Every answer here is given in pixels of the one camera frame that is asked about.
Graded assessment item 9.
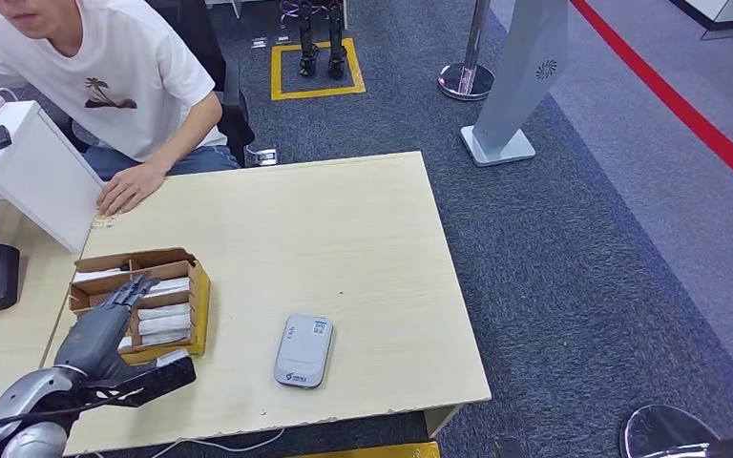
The person's left hand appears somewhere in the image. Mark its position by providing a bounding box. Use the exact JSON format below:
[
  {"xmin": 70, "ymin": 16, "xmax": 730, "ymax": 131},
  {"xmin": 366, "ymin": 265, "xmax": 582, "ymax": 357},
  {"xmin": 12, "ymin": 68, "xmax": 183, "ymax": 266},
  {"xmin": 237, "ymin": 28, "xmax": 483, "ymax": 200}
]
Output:
[{"xmin": 95, "ymin": 162, "xmax": 167, "ymax": 219}]

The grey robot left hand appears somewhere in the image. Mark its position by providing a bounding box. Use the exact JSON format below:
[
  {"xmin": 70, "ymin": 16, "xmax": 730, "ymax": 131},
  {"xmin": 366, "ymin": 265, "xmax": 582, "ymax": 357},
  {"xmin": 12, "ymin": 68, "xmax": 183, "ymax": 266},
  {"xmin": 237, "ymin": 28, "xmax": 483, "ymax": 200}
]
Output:
[{"xmin": 52, "ymin": 273, "xmax": 162, "ymax": 386}]

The cardboard card organizer box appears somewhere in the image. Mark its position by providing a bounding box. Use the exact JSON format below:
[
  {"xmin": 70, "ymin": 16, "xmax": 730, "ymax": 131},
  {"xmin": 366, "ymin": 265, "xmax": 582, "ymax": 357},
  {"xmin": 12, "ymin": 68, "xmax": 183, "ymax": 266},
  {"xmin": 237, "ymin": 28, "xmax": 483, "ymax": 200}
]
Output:
[{"xmin": 68, "ymin": 247, "xmax": 212, "ymax": 366}]

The person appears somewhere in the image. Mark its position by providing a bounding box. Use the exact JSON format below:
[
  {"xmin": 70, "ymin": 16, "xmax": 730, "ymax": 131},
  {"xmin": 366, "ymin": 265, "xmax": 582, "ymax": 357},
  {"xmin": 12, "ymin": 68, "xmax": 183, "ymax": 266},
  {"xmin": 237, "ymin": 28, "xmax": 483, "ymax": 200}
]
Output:
[{"xmin": 0, "ymin": 0, "xmax": 241, "ymax": 219}]

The grey card reader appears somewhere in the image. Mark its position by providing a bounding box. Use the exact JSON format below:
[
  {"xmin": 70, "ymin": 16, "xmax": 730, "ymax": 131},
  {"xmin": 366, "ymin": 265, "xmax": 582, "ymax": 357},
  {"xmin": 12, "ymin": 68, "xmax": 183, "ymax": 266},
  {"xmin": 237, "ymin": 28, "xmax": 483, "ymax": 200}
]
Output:
[{"xmin": 272, "ymin": 314, "xmax": 334, "ymax": 388}]

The white box stand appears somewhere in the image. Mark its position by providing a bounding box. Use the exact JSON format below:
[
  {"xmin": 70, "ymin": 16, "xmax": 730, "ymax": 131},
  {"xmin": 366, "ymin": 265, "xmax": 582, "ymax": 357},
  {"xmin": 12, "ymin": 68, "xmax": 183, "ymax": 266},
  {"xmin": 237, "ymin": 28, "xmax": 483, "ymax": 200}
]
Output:
[{"xmin": 0, "ymin": 100, "xmax": 105, "ymax": 254}]

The black office chair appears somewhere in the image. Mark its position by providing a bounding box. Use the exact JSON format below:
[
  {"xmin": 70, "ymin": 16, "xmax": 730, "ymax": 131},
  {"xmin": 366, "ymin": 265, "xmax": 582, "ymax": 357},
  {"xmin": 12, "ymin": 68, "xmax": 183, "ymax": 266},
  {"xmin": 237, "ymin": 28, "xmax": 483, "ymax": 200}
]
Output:
[{"xmin": 62, "ymin": 0, "xmax": 256, "ymax": 168}]

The small black humanoid robot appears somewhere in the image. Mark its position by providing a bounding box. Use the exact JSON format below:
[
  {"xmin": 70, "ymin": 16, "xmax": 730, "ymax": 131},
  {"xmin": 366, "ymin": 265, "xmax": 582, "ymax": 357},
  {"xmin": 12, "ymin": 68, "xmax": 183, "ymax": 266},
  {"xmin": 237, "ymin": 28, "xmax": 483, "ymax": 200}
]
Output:
[{"xmin": 280, "ymin": 0, "xmax": 348, "ymax": 81}]

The yellow floor tape strip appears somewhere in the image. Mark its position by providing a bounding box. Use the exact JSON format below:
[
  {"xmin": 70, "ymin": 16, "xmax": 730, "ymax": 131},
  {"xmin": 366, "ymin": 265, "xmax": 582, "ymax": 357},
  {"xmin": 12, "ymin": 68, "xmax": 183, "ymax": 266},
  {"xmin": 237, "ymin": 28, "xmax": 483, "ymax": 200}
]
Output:
[{"xmin": 290, "ymin": 442, "xmax": 442, "ymax": 458}]

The pale table leg panel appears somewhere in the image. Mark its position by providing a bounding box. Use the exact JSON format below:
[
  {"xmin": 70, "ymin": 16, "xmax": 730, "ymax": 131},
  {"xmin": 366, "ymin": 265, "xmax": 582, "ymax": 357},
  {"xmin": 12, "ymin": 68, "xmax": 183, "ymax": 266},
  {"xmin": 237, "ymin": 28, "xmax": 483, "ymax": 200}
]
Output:
[{"xmin": 423, "ymin": 402, "xmax": 467, "ymax": 442}]

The grey kiosk stand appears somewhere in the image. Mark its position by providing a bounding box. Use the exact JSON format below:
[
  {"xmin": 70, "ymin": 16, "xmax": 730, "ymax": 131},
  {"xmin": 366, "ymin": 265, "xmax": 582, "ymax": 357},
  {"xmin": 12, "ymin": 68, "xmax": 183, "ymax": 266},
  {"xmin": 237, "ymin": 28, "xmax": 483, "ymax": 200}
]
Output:
[{"xmin": 459, "ymin": 0, "xmax": 570, "ymax": 169}]

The red barrier belt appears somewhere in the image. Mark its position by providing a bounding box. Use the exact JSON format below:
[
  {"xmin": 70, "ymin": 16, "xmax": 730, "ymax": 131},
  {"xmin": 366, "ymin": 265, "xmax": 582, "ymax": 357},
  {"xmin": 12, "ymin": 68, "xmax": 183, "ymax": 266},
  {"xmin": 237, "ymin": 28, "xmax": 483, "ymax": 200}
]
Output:
[{"xmin": 567, "ymin": 0, "xmax": 733, "ymax": 205}]

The chrome stanchion base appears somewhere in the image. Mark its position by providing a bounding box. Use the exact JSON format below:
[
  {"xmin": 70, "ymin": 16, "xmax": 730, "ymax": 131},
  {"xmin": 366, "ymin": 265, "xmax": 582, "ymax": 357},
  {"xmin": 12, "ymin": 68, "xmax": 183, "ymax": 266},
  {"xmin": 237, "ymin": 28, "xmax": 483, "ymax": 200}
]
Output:
[{"xmin": 618, "ymin": 404, "xmax": 722, "ymax": 458}]

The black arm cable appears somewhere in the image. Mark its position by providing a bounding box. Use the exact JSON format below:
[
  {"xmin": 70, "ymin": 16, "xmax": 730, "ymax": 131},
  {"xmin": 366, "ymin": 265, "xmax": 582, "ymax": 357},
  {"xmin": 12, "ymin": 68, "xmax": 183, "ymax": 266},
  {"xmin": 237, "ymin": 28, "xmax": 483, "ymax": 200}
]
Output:
[{"xmin": 0, "ymin": 391, "xmax": 134, "ymax": 444}]

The white floor cable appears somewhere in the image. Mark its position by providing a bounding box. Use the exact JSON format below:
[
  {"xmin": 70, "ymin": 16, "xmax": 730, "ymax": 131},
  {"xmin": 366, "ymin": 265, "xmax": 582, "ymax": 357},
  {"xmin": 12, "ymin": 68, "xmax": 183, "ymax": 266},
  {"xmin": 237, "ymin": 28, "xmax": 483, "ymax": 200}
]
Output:
[{"xmin": 151, "ymin": 427, "xmax": 286, "ymax": 458}]

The chrome stanchion post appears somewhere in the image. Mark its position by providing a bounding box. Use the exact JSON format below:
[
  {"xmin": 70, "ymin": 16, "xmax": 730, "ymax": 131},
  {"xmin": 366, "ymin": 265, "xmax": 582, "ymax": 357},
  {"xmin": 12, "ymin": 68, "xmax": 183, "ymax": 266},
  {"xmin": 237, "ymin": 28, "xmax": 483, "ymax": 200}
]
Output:
[{"xmin": 437, "ymin": 0, "xmax": 496, "ymax": 103}]

